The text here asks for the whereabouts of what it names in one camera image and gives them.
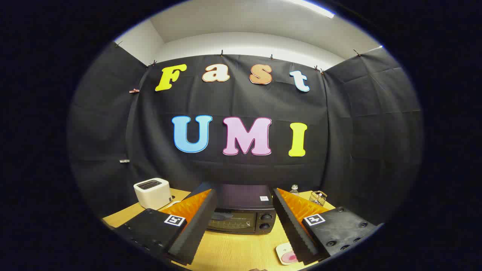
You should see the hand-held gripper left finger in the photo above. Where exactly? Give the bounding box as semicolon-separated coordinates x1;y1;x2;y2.
113;188;218;266

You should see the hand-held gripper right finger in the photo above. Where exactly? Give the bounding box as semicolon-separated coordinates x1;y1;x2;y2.
272;187;379;266

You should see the white cherry print plate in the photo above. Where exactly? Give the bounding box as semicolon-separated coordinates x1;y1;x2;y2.
276;242;302;265

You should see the black toaster oven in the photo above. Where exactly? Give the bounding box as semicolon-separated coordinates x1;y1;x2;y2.
186;182;278;235

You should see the white pop-up toaster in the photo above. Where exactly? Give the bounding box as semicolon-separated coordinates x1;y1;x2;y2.
133;178;173;210

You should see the metal wire basket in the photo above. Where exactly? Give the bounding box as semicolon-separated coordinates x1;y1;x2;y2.
309;190;328;207

